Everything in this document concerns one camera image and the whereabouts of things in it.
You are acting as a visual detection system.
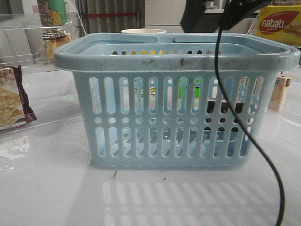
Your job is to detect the packaged bread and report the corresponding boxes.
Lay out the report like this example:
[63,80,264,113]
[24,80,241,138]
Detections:
[42,28,72,60]

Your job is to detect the light blue plastic basket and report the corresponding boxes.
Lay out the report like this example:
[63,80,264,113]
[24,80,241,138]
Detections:
[53,32,301,170]

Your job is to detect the yellow popcorn paper cup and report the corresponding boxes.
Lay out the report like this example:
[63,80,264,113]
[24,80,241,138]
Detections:
[120,28,167,99]

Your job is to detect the white cabinet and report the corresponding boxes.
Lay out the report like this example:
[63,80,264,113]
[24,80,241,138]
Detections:
[145,0,186,33]

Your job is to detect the red barrier belt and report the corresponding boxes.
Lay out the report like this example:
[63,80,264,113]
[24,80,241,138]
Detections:
[86,12,138,18]

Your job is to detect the left clear acrylic shelf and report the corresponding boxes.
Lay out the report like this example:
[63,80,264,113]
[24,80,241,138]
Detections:
[0,11,87,146]

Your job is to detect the clear acrylic shelf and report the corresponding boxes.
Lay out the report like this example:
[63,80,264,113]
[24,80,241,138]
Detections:
[244,14,301,125]
[0,11,87,146]

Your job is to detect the right clear acrylic shelf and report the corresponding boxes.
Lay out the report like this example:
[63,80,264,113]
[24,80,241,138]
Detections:
[244,14,301,125]

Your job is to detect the beige corn snack box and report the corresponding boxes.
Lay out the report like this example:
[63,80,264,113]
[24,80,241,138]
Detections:
[239,75,292,112]

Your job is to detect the brown cracker packet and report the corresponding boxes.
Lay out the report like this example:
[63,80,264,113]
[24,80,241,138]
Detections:
[0,66,37,130]

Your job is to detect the green cartoon snack bag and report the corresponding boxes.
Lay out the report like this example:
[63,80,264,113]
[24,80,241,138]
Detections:
[37,0,67,26]

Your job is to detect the beige sofa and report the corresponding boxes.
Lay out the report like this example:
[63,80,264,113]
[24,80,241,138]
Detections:
[0,29,53,65]

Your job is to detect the yellow nabati wafer box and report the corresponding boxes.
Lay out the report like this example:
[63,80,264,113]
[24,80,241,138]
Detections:
[254,5,301,47]

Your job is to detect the black cable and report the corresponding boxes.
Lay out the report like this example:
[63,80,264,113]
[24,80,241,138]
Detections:
[215,0,285,226]

